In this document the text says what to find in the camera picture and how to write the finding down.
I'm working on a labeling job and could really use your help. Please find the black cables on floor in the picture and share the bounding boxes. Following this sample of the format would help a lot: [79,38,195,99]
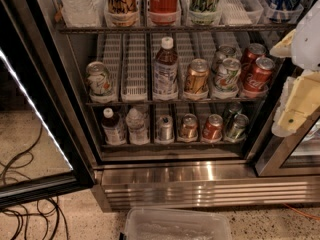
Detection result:
[0,123,70,240]

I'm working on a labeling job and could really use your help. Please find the gold tall can top shelf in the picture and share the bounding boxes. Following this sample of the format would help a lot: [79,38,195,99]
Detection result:
[107,0,138,27]

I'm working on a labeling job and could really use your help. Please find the clear water bottle bottom shelf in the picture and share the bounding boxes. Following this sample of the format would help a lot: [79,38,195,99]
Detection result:
[125,108,149,145]

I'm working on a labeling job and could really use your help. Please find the open glass fridge door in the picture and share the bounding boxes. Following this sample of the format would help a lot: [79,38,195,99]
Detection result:
[0,0,94,209]

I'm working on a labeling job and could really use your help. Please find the clear water bottle shelf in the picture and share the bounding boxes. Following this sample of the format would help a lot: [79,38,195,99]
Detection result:
[125,108,149,145]
[61,0,103,28]

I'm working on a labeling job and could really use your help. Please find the white green can rear middle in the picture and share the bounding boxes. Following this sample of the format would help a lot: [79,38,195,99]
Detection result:
[212,45,236,71]

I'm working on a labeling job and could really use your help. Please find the red coke can front middle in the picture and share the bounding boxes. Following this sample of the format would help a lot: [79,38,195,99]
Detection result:
[243,57,275,92]

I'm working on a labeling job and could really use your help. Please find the silver can bottom shelf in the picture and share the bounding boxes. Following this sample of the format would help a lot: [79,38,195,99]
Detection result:
[158,115,173,141]

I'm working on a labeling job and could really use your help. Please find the white green can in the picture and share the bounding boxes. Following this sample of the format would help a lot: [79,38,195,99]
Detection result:
[212,45,236,71]
[214,57,241,91]
[86,61,112,96]

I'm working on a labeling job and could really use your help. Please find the green can front bottom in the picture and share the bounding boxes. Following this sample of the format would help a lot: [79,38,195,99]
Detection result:
[226,114,249,141]

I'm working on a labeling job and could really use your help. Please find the red coke can rear middle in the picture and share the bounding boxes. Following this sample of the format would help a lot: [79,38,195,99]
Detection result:
[240,43,266,81]

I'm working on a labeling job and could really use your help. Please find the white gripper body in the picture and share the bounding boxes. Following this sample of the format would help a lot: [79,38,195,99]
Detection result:
[291,0,320,71]

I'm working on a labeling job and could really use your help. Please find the gold can bottom shelf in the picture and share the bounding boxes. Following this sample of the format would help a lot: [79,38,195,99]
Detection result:
[179,114,198,139]

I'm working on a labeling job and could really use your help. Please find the gold can middle shelf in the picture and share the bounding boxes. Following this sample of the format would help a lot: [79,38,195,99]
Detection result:
[184,58,209,94]

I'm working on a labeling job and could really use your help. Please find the red can bottom shelf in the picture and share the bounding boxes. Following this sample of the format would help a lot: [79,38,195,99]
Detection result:
[202,114,223,142]

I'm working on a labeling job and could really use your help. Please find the stainless steel display fridge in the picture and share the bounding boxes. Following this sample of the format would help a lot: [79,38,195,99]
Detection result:
[49,0,319,211]

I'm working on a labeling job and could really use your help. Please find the clear plastic bin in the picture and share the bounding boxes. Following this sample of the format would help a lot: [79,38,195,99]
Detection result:
[121,208,232,240]

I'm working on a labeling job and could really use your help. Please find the brown tea bottle middle shelf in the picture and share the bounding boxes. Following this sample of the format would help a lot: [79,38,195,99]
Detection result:
[153,37,178,100]

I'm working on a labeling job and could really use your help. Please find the brown tea bottle bottom shelf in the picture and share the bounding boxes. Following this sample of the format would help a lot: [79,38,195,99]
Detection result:
[102,108,126,145]

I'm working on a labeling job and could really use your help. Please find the green tall can top shelf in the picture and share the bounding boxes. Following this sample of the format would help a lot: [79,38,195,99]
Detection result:
[189,0,219,25]

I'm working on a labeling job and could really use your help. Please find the green can rear bottom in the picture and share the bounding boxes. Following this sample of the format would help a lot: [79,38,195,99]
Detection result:
[223,102,243,126]

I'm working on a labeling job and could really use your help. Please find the clear water bottle top shelf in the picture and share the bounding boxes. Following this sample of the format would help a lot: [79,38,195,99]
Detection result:
[61,0,103,28]

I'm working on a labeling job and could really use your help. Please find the white green can middle left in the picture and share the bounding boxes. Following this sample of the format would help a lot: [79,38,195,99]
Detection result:
[86,61,112,96]

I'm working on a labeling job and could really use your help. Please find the brown tea bottle shelf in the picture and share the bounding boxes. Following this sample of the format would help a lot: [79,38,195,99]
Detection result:
[102,108,126,145]
[153,37,178,100]

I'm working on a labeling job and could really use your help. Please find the orange cable on floor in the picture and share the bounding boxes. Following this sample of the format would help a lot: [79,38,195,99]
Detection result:
[283,203,320,222]

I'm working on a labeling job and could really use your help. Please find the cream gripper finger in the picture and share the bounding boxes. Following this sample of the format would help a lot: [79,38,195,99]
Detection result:
[270,29,296,58]
[271,70,320,137]

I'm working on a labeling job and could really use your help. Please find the right sliding glass door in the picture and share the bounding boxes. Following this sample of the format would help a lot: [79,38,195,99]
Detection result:
[255,109,320,177]

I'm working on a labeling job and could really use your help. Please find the white green can front middle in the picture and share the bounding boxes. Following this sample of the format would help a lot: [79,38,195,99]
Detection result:
[214,57,241,91]

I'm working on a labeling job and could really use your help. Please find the red coke can top shelf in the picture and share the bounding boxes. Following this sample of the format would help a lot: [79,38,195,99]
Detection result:
[149,0,177,25]

